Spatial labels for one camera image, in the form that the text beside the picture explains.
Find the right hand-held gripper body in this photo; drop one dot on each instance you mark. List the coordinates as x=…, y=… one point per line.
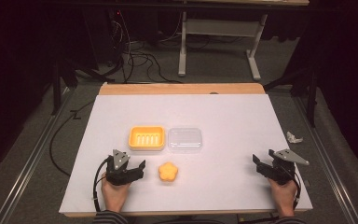
x=285, y=165

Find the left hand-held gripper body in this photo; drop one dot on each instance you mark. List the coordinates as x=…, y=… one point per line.
x=118, y=169

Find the person's left hand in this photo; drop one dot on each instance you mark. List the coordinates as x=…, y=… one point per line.
x=115, y=194

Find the person's right hand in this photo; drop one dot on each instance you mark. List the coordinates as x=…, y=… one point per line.
x=283, y=196

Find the crumpled white paper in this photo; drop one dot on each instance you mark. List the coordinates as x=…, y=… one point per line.
x=293, y=137

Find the orange soap dish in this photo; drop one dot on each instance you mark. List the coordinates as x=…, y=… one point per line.
x=146, y=138

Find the orange flower-shaped soap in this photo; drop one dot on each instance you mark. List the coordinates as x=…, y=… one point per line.
x=168, y=171

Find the white table mat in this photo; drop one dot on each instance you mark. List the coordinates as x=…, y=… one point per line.
x=217, y=174

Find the clear plastic lid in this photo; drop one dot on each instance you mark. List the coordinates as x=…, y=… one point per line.
x=185, y=140

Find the black metal stand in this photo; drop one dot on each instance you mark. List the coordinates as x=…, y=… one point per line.
x=57, y=87
x=310, y=93

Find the metal floor rail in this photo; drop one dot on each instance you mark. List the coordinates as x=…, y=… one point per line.
x=31, y=158
x=326, y=161

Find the white metal desk frame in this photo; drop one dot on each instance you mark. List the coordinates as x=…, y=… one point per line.
x=220, y=28

